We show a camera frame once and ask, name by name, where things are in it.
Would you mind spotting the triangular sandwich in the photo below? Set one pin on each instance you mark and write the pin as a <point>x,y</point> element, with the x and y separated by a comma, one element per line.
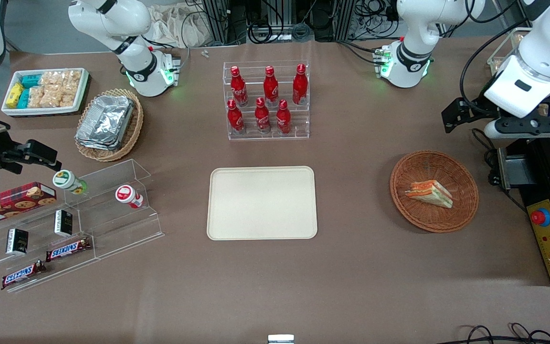
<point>430,193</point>

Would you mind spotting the clear acrylic bottle rack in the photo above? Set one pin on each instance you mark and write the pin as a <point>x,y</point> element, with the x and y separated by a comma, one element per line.
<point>299,119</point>

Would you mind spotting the red tartan cookie box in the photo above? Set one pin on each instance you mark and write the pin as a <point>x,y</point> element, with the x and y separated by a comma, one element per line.
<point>12,203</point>

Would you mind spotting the black machine housing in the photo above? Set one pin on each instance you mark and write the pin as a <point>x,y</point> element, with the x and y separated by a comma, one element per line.
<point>537,167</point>

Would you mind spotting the oval tan wicker basket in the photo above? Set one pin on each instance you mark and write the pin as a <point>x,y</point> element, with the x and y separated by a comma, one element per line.
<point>134,134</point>

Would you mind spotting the green lid yogurt cup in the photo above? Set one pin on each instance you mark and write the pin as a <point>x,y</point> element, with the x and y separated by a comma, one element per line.
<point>67,180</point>

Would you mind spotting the white rectangular snack container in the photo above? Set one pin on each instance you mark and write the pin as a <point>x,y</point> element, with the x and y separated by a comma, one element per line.
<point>41,111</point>

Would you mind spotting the brown Snickers bar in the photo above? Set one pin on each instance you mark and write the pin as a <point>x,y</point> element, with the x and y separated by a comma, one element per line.
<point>67,249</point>
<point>22,274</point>

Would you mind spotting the beige plastic tray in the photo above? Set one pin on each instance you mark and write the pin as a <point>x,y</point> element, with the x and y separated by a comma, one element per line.
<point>261,203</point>

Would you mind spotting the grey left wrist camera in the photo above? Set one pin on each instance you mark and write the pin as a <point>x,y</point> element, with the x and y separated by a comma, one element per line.
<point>492,131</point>

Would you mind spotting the silver metal chute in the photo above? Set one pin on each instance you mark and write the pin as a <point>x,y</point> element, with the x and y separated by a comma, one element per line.
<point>516,169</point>

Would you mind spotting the clear rice cracker bag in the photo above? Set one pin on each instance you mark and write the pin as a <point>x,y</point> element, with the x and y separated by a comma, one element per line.
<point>58,98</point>
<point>51,79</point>
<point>72,81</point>
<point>37,97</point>

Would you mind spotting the aluminium foil tray stack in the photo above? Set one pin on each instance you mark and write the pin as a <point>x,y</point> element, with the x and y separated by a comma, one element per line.
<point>105,122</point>

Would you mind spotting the small black chocolate box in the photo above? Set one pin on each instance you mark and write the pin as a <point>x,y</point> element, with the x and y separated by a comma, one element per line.
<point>17,241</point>
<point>63,223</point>

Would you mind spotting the clear acrylic stepped shelf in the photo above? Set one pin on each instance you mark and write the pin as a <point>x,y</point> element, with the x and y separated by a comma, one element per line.
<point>41,224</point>
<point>122,224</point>

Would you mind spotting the aluminium frame post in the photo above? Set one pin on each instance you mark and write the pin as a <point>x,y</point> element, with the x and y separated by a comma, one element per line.
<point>349,19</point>
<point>215,21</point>

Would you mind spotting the red lid yogurt cup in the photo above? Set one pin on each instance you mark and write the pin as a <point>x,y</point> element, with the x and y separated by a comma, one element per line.
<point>127,195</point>

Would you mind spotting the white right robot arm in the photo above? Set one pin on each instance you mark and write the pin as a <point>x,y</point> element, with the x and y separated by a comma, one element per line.
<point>134,28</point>

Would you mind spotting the red emergency stop button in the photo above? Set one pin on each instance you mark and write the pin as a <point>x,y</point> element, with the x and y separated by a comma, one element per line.
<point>540,217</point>

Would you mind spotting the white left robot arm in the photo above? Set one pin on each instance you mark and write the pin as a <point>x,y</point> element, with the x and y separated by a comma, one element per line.
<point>542,43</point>

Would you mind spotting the crumpled beige cloth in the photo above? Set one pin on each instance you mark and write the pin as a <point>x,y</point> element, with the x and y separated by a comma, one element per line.
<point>174,26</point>

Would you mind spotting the teal snack packet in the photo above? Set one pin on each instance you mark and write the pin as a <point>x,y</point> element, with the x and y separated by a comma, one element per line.
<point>23,98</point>
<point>30,80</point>

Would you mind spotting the small white silver object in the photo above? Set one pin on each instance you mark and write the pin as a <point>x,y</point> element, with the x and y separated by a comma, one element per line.
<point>280,339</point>

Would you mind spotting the yellow snack packet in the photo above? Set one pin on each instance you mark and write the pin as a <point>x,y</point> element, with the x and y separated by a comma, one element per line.
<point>14,95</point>

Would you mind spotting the round brown wicker basket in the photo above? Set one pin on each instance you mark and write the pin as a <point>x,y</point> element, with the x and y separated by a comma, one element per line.
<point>435,220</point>

